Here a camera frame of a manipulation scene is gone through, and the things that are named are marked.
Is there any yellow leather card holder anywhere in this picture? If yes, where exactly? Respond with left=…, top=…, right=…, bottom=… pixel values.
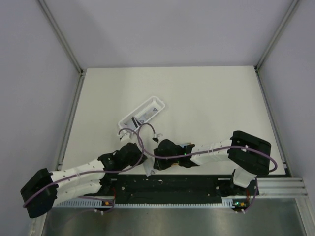
left=179, top=143, right=195, bottom=148

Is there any silver diamond card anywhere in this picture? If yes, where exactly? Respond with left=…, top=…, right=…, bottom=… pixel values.
left=143, top=159, right=155, bottom=176

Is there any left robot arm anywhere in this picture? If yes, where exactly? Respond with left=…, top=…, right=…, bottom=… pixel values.
left=20, top=143, right=147, bottom=219

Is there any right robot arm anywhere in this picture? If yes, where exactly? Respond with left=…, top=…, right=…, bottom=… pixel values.
left=153, top=130, right=271, bottom=195

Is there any silver stripe card in basket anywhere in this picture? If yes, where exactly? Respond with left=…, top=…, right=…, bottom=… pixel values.
left=127, top=117, right=141, bottom=129

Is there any silver VIP card in basket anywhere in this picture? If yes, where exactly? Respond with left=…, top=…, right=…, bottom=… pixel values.
left=139, top=107, right=158, bottom=122

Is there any white plastic basket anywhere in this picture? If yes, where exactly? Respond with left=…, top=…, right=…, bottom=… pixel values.
left=118, top=96, right=166, bottom=130

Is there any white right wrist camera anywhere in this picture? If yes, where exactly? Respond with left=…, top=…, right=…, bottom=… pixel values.
left=152, top=133, right=163, bottom=143

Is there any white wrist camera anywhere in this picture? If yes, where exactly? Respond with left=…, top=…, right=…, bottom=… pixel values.
left=118, top=129, right=133, bottom=142
left=152, top=133, right=163, bottom=143

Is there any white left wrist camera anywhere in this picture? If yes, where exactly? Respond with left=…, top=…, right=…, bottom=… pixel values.
left=118, top=129, right=133, bottom=142

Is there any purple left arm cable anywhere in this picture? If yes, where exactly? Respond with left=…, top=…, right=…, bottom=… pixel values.
left=22, top=127, right=148, bottom=212

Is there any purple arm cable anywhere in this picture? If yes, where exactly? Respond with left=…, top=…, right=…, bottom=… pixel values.
left=22, top=127, right=148, bottom=212
left=136, top=122, right=279, bottom=212

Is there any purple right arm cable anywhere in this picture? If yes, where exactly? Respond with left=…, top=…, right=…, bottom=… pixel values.
left=136, top=122, right=279, bottom=212

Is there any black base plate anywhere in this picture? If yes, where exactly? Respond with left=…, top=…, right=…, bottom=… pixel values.
left=83, top=174, right=249, bottom=204

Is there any white slotted cable duct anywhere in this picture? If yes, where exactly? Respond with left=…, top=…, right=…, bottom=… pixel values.
left=54, top=195, right=249, bottom=209

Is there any left aluminium frame post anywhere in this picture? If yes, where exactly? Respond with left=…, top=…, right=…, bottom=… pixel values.
left=37, top=0, right=85, bottom=170

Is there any aluminium frame post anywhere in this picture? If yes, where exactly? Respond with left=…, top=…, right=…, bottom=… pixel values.
left=37, top=0, right=85, bottom=170
left=254, top=0, right=302, bottom=172

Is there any right aluminium frame post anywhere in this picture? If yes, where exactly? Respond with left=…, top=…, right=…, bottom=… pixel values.
left=254, top=0, right=302, bottom=172

